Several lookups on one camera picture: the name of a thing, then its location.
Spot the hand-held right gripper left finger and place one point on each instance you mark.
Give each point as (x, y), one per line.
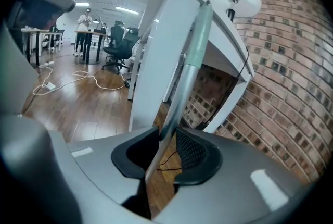
(104, 165)

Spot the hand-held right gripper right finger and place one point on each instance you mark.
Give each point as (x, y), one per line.
(234, 186)

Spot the ceiling light tube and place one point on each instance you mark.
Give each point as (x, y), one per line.
(82, 4)
(127, 10)

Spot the wood top desk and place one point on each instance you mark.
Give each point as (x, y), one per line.
(41, 30)

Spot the round wood top table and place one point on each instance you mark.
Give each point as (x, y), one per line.
(91, 32)

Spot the white power strip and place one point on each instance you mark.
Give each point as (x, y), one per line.
(50, 86)
(47, 63)

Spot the black office chair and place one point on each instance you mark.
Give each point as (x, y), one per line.
(132, 40)
(117, 45)

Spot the black bag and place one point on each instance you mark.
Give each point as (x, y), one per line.
(126, 81)

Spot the white table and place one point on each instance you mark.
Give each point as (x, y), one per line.
(166, 48)

